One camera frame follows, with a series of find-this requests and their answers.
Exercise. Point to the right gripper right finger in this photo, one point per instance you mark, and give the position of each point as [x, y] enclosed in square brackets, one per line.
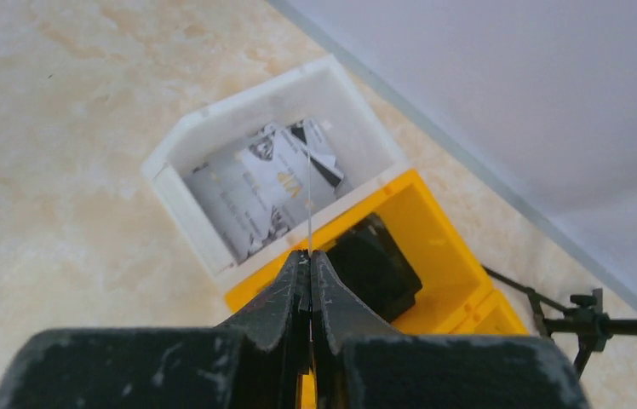
[361, 361]

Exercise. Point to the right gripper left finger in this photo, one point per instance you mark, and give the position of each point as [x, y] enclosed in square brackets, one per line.
[253, 359]

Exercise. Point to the white card with black stripe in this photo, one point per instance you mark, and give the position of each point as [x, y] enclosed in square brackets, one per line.
[309, 203]

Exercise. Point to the black pad in bin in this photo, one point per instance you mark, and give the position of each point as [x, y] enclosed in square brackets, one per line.
[368, 262]

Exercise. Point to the yellow bin with black pad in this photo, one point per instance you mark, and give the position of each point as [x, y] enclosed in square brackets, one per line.
[453, 282]

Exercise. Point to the yellow bin with beige parts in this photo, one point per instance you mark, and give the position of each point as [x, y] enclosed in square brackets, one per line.
[493, 316]

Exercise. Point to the papers in white bin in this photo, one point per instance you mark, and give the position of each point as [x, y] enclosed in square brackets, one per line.
[254, 190]

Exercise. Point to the white plastic bin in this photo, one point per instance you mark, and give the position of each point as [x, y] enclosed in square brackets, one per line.
[321, 89]

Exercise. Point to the black tripod with grey pole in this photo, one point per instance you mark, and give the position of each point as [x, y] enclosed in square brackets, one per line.
[585, 318]

